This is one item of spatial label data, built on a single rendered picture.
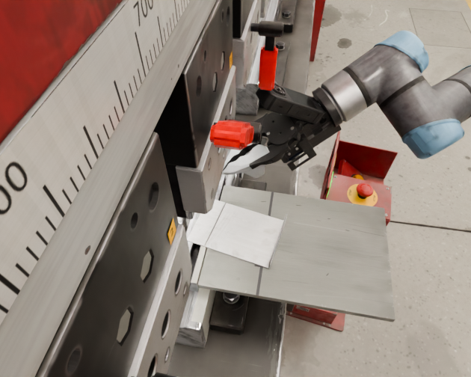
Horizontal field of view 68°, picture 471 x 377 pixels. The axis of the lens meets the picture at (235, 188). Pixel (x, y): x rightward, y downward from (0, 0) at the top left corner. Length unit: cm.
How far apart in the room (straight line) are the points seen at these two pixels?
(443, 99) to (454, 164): 171
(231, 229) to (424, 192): 165
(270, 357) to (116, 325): 44
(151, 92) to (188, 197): 15
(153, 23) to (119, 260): 10
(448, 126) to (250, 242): 33
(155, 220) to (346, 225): 41
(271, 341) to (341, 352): 96
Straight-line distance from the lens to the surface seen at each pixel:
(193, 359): 60
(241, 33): 43
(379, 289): 54
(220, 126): 22
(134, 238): 17
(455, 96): 64
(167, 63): 20
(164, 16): 19
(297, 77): 106
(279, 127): 59
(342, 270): 53
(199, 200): 31
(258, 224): 54
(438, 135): 59
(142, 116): 17
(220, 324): 58
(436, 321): 174
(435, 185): 216
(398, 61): 61
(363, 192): 88
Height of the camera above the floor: 146
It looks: 52 degrees down
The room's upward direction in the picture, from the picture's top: straight up
